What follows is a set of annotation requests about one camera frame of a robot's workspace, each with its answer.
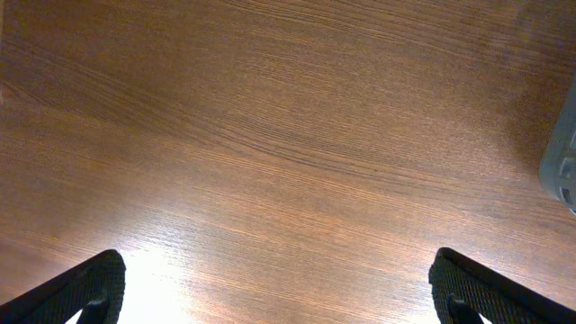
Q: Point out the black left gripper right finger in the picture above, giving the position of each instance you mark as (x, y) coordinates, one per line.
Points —
(465, 291)

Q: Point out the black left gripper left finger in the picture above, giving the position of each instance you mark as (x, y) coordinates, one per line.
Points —
(93, 289)

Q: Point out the grey plastic basket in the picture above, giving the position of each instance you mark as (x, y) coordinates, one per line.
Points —
(557, 167)

